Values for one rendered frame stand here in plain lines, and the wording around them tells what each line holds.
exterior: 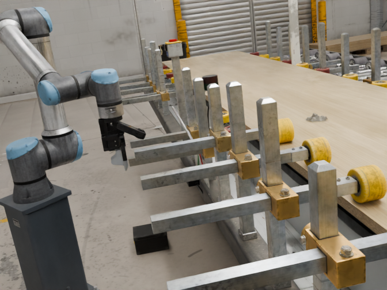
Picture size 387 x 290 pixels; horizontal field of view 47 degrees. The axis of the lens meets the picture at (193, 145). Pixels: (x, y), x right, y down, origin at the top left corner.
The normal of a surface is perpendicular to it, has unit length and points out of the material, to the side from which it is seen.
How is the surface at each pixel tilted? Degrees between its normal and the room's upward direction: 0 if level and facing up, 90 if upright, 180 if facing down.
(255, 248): 0
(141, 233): 0
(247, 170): 90
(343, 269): 90
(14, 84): 90
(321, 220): 90
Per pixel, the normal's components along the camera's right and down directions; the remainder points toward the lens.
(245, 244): -0.12, -0.95
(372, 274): -0.97, 0.17
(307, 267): 0.19, 0.27
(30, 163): 0.59, 0.18
